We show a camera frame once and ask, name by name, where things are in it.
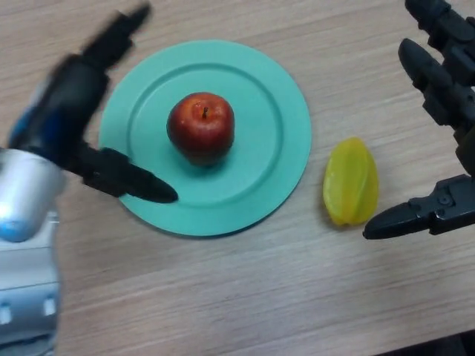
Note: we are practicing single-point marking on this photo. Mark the green round plate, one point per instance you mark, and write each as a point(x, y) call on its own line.
point(259, 155)

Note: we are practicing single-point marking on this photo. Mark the yellow starfruit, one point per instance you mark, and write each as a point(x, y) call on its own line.
point(350, 185)

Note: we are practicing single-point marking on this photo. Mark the red apple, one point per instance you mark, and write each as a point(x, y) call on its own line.
point(200, 130)

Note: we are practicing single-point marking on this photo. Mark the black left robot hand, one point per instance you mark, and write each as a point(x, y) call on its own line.
point(67, 104)

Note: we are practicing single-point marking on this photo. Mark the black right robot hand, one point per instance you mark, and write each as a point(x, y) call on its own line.
point(445, 100)

